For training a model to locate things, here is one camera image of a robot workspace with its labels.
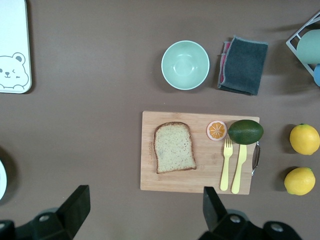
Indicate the white round plate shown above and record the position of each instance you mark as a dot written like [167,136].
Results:
[2,180]

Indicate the wooden cutting board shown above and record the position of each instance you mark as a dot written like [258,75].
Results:
[200,175]

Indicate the pale green bowl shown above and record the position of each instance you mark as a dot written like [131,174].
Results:
[185,65]

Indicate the toy orange slice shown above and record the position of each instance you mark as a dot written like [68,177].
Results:
[216,130]

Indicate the yellow plastic fork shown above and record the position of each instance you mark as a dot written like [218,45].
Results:
[226,170]

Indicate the yellow lemon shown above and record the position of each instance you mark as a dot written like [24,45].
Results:
[299,181]
[304,139]

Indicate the dark green avocado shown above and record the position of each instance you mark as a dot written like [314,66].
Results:
[245,132]

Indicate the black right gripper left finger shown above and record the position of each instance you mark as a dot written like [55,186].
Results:
[75,212]

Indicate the bread slice with seeds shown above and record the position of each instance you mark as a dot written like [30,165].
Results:
[174,147]

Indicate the cream bear print tray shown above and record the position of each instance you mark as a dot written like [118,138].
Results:
[13,37]

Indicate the pale green cup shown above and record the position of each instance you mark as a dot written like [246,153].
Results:
[310,47]

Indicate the folded dark grey cloth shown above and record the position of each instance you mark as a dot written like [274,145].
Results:
[245,65]

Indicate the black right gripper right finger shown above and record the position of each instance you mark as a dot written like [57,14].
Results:
[215,215]

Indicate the yellow plastic knife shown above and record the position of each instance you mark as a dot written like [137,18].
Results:
[238,170]

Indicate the light blue cup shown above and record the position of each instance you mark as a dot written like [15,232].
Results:
[317,75]

